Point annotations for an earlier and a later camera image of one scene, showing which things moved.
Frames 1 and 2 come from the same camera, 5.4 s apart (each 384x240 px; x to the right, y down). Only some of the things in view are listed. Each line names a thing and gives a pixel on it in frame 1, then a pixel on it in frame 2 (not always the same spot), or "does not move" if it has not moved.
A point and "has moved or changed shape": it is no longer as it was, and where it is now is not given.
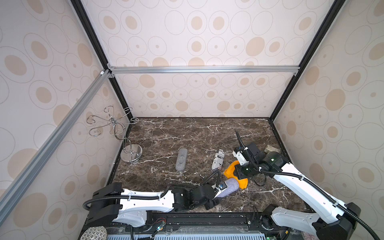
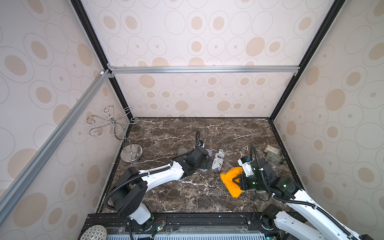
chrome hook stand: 131,154 does not move
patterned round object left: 95,233 does not move
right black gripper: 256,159 → 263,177
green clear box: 269,148 does not move
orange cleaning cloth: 229,173 has moved or changed shape
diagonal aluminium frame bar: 52,142 does not move
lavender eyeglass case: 232,184 → 209,152
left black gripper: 210,206 → 204,164
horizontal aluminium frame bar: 293,69 does not move
